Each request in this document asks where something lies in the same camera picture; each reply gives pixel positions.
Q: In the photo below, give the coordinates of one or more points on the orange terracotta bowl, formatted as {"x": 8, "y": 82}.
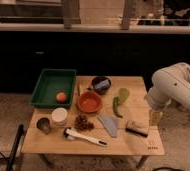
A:
{"x": 89, "y": 102}

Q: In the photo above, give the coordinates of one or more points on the blue-grey sponge block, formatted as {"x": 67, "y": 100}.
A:
{"x": 103, "y": 84}

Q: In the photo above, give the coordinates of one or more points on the white paper cup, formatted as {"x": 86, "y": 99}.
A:
{"x": 59, "y": 116}

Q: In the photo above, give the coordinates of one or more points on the light green plastic cup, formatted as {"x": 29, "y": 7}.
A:
{"x": 123, "y": 95}

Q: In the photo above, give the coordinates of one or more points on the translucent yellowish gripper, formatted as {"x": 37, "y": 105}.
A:
{"x": 154, "y": 117}

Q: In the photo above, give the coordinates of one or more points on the orange peach fruit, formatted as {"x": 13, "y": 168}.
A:
{"x": 61, "y": 97}

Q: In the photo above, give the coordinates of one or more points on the dark bowl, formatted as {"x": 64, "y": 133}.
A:
{"x": 97, "y": 80}

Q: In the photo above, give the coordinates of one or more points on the wooden table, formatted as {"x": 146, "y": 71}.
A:
{"x": 135, "y": 136}

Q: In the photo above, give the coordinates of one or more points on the white black handled brush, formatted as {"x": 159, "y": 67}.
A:
{"x": 68, "y": 132}

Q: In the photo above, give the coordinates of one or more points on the small metal cup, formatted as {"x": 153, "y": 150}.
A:
{"x": 43, "y": 124}

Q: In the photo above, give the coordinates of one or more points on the green plastic tray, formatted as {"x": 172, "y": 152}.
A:
{"x": 49, "y": 84}

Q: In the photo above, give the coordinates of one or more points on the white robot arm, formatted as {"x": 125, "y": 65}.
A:
{"x": 171, "y": 82}

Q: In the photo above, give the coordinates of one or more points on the small yellow-green vegetable piece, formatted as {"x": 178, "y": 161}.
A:
{"x": 79, "y": 89}

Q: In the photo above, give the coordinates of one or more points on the bunch of dark grapes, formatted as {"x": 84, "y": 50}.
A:
{"x": 82, "y": 123}

